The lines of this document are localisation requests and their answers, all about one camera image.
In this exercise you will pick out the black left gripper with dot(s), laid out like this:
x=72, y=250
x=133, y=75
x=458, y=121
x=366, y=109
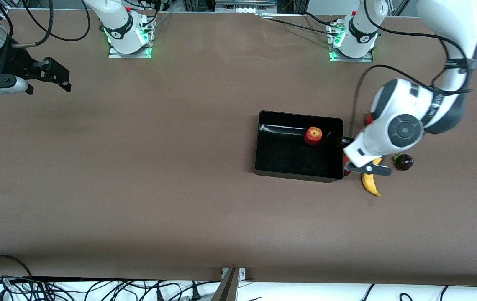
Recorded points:
x=350, y=141

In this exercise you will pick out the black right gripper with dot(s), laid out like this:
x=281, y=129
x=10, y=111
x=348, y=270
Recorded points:
x=16, y=61

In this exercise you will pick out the red yellow apple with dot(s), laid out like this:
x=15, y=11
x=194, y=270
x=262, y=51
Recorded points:
x=313, y=136

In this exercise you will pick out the yellow banana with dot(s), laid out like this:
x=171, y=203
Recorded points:
x=370, y=184

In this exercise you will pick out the black rectangular plastic box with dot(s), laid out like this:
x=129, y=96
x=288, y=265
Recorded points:
x=288, y=159

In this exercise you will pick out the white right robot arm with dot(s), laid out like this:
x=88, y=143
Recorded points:
x=115, y=16

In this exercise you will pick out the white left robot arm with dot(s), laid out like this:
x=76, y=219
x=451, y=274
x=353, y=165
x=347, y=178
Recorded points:
x=401, y=129

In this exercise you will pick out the red yellow mango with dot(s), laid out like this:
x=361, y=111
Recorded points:
x=346, y=169

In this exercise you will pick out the red pomegranate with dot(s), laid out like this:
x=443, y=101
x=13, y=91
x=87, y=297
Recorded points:
x=368, y=120

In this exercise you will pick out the dark purple eggplant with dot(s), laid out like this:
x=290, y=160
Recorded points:
x=404, y=162

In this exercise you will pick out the small brown tape patch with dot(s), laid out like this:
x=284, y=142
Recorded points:
x=371, y=202

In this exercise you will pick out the brown table cover sheet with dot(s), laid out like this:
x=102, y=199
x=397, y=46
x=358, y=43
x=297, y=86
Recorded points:
x=138, y=175

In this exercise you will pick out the grey power strip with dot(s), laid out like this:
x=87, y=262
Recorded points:
x=244, y=6

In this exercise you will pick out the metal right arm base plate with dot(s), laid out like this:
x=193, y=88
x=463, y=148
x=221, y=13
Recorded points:
x=129, y=55

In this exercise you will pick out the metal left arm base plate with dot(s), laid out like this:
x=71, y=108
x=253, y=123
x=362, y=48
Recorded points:
x=351, y=59

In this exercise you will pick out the small metal bracket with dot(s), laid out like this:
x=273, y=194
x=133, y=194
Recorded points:
x=242, y=274

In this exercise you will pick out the dark grey post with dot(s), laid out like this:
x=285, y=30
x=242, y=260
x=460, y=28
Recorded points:
x=228, y=288

